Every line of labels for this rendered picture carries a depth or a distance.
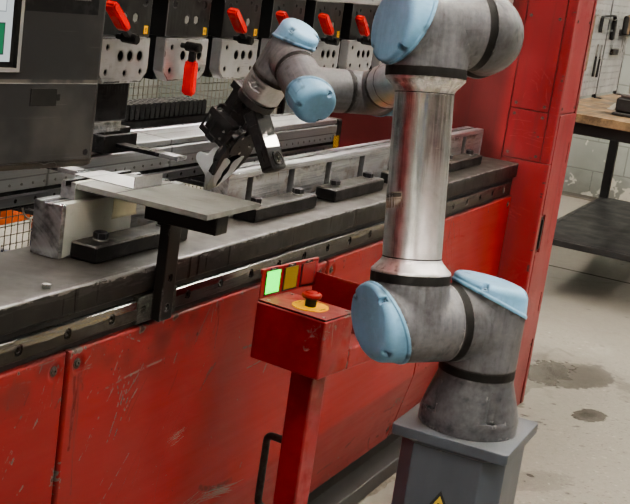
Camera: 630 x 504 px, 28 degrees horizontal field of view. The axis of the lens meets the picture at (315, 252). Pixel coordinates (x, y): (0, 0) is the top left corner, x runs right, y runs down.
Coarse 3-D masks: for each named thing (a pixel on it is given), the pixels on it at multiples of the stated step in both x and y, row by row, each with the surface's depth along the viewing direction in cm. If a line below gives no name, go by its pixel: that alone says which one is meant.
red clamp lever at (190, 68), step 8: (184, 48) 229; (192, 48) 228; (200, 48) 228; (192, 56) 229; (192, 64) 229; (184, 72) 229; (192, 72) 229; (184, 80) 230; (192, 80) 229; (184, 88) 230; (192, 88) 230
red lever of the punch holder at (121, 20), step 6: (108, 0) 204; (108, 6) 203; (114, 6) 203; (108, 12) 204; (114, 12) 203; (120, 12) 204; (114, 18) 205; (120, 18) 205; (126, 18) 206; (114, 24) 206; (120, 24) 206; (126, 24) 206; (120, 30) 208; (126, 30) 207; (120, 36) 210; (126, 36) 209; (132, 36) 209; (138, 36) 210; (126, 42) 210; (132, 42) 209; (138, 42) 210
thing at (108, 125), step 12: (108, 84) 218; (120, 84) 221; (108, 96) 219; (120, 96) 222; (96, 108) 216; (108, 108) 219; (120, 108) 223; (96, 120) 217; (108, 120) 220; (120, 120) 224; (96, 132) 219
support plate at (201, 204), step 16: (96, 192) 213; (112, 192) 212; (128, 192) 213; (144, 192) 215; (160, 192) 217; (176, 192) 219; (192, 192) 221; (208, 192) 223; (160, 208) 208; (176, 208) 206; (192, 208) 208; (208, 208) 209; (224, 208) 211; (240, 208) 214; (256, 208) 219
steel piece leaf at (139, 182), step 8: (96, 176) 222; (104, 176) 223; (112, 176) 224; (120, 176) 225; (128, 176) 226; (144, 176) 218; (152, 176) 220; (160, 176) 223; (120, 184) 218; (128, 184) 219; (136, 184) 216; (144, 184) 219; (152, 184) 221; (160, 184) 223
